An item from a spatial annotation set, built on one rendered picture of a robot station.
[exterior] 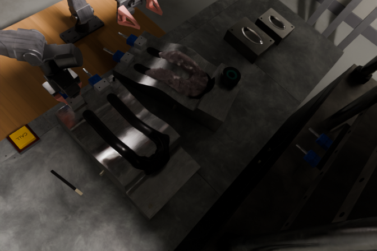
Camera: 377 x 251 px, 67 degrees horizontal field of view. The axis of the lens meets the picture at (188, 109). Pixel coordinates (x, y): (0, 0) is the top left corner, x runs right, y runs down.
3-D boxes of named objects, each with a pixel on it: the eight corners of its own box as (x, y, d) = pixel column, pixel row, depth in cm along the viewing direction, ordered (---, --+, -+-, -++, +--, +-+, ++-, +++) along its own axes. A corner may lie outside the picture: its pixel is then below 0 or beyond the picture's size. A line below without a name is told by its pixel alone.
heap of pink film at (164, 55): (141, 76, 119) (142, 65, 112) (161, 48, 127) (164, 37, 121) (196, 106, 118) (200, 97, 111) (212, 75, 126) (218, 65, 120)
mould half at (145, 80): (113, 76, 123) (111, 61, 113) (143, 38, 135) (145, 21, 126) (215, 132, 121) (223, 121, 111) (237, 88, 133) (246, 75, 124)
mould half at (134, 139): (58, 122, 109) (51, 107, 97) (113, 86, 121) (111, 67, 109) (148, 221, 100) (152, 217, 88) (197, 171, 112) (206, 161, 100)
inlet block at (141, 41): (114, 40, 128) (114, 32, 123) (120, 33, 130) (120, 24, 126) (140, 54, 127) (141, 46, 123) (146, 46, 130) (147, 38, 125)
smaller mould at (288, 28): (253, 26, 154) (257, 18, 149) (266, 15, 160) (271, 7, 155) (277, 46, 151) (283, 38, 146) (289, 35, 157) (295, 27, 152)
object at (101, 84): (78, 75, 112) (77, 68, 108) (89, 69, 115) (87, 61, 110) (100, 98, 110) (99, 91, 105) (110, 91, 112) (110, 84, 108)
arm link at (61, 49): (83, 50, 89) (65, 23, 78) (82, 73, 85) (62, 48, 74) (47, 55, 89) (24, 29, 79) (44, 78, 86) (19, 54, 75)
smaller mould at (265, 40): (223, 38, 146) (227, 29, 139) (240, 25, 152) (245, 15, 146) (252, 64, 142) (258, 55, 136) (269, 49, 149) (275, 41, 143)
